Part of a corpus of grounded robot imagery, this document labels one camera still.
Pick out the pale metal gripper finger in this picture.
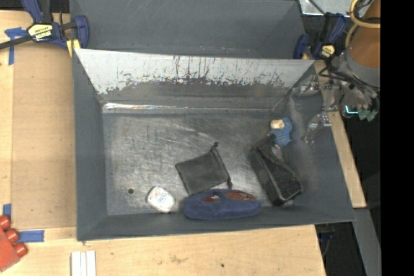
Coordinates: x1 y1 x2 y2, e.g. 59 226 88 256
292 76 321 98
303 112 333 147

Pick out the blue toy figure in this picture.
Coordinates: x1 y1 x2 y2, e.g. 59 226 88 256
268 116 294 150

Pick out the black rectangular block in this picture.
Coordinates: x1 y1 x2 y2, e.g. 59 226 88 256
248 134 303 207

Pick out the dark grey cloth pouch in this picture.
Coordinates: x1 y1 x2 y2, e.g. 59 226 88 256
174 142 234 196

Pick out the blue plush slipper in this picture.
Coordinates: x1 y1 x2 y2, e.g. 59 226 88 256
182 188 263 221

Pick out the grey metal bin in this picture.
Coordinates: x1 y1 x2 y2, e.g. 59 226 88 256
67 0 357 242

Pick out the white packet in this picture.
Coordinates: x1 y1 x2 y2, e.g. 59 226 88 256
146 186 177 214

